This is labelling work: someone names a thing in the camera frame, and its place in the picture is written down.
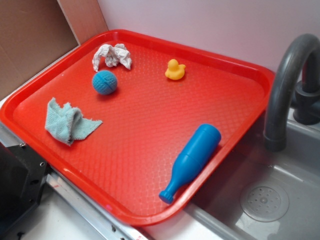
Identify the yellow rubber duck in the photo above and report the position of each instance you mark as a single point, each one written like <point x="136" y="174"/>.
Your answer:
<point x="175" y="71"/>

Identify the red plastic tray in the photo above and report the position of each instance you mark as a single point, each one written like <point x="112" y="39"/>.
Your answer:
<point x="127" y="161"/>

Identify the blue plastic bottle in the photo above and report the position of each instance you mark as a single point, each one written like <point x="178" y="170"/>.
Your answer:
<point x="191" y="160"/>

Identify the blue textured ball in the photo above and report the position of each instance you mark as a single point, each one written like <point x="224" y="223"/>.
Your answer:
<point x="105" y="82"/>

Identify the crumpled white paper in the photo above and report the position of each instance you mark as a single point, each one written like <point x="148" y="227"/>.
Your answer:
<point x="113" y="55"/>

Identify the light blue cloth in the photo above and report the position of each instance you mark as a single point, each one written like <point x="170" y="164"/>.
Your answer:
<point x="67" y="124"/>

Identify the grey plastic sink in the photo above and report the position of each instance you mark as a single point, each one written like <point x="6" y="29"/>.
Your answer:
<point x="255" y="194"/>

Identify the grey toy faucet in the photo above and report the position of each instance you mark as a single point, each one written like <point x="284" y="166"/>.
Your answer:
<point x="296" y="85"/>

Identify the brown cardboard panel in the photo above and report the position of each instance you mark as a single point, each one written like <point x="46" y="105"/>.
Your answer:
<point x="36" y="33"/>

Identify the metal rail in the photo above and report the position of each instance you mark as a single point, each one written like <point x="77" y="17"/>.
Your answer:
<point x="65" y="213"/>

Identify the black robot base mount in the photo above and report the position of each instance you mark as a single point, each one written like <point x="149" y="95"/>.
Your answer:
<point x="23" y="174"/>

